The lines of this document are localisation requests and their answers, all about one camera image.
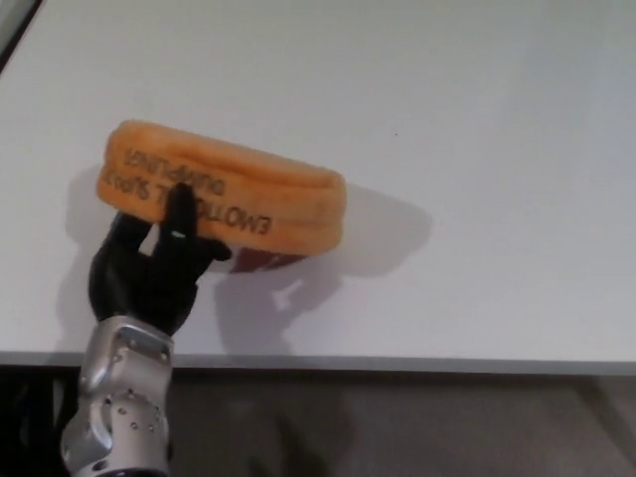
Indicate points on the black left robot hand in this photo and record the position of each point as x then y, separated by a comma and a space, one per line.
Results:
144, 278

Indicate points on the orange plush dumpling basket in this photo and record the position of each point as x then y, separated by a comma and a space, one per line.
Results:
233, 194

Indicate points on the black table frame leg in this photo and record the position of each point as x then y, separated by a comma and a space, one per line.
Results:
30, 422

